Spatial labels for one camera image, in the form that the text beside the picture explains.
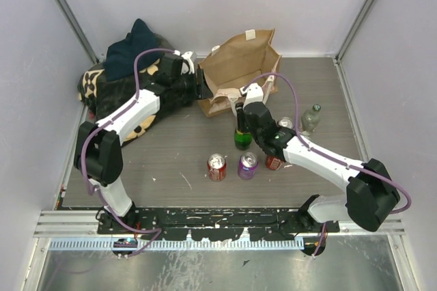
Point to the aluminium rail frame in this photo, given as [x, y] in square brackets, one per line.
[66, 227]

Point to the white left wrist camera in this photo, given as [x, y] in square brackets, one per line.
[188, 58]

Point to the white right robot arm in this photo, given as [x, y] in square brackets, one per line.
[368, 193]

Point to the red coke can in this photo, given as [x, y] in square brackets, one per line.
[217, 167]
[273, 163]

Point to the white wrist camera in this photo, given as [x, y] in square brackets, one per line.
[188, 58]
[252, 93]

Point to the dark green bottle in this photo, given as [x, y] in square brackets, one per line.
[242, 136]

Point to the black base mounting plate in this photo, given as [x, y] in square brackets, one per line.
[215, 224]

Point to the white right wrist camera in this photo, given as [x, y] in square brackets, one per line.
[252, 93]

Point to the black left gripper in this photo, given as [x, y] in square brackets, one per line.
[201, 91]

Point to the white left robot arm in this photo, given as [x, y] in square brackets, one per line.
[98, 154]

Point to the purple soda can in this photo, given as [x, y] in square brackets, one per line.
[247, 165]
[286, 122]

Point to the dark navy cloth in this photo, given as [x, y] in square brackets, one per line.
[121, 55]

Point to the clear glass bottle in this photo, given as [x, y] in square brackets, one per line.
[310, 119]

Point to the canvas tote bag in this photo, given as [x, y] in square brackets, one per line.
[233, 64]

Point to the black plush flower blanket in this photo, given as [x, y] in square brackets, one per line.
[102, 97]

